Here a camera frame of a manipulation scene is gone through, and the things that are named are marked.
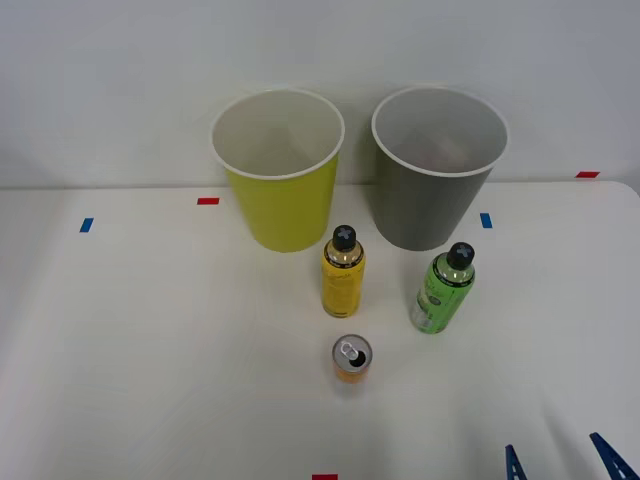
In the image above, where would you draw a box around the yellow label plastic bottle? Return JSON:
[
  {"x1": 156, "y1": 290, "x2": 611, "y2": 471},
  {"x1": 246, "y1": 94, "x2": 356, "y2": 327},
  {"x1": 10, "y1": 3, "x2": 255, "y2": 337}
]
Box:
[{"x1": 320, "y1": 224, "x2": 367, "y2": 320}]

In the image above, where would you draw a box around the yellow-green plastic waste bin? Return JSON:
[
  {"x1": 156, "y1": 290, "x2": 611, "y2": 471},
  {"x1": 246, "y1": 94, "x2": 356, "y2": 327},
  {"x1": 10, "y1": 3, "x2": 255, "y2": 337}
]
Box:
[{"x1": 209, "y1": 88, "x2": 347, "y2": 254}]

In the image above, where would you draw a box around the orange drink can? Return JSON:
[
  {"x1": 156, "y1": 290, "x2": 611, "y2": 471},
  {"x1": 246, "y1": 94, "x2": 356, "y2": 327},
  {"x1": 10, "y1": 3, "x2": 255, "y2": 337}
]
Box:
[{"x1": 331, "y1": 334, "x2": 374, "y2": 385}]

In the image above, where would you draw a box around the green label plastic bottle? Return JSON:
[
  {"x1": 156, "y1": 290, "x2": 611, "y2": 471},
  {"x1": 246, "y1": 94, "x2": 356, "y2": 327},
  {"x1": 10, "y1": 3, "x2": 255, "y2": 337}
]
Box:
[{"x1": 412, "y1": 242, "x2": 477, "y2": 336}]

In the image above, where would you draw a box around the grey plastic waste bin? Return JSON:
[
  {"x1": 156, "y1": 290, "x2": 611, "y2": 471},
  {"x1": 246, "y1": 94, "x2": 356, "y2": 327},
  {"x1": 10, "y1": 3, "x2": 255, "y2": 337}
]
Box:
[{"x1": 370, "y1": 85, "x2": 510, "y2": 252}]

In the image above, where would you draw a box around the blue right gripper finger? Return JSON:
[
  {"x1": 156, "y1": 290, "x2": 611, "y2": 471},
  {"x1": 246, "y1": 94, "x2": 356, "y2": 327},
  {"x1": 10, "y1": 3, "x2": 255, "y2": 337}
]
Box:
[
  {"x1": 588, "y1": 432, "x2": 640, "y2": 480},
  {"x1": 503, "y1": 443, "x2": 527, "y2": 480}
]

